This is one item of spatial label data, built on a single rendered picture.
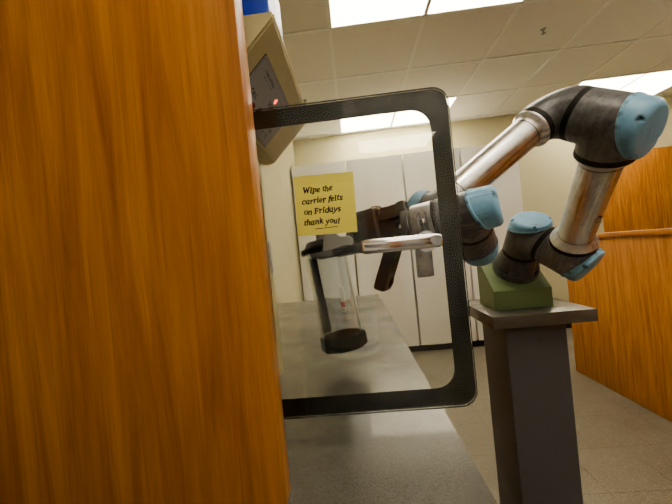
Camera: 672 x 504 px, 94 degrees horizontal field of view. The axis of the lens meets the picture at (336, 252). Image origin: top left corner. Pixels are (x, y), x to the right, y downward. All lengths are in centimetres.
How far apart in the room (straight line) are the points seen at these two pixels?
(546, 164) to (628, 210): 108
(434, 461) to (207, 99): 48
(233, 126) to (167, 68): 9
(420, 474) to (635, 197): 491
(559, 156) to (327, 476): 460
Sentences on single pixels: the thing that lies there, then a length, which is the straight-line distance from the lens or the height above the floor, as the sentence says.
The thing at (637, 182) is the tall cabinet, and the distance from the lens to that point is 523.
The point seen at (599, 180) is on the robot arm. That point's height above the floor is 130.
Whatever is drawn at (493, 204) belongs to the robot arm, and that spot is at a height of 125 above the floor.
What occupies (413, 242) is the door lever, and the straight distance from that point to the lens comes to 36.
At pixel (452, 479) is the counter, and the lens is 44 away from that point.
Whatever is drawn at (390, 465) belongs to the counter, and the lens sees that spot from 46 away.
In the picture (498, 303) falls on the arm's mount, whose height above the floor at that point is 96.
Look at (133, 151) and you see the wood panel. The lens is 40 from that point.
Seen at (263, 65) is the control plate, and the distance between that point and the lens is 53.
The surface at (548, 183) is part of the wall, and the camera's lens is 468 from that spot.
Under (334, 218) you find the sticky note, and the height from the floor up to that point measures 124.
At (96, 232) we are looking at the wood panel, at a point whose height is 124.
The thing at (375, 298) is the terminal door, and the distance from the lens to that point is 41.
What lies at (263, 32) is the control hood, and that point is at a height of 149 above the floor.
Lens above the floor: 120
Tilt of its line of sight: level
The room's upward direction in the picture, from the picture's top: 6 degrees counter-clockwise
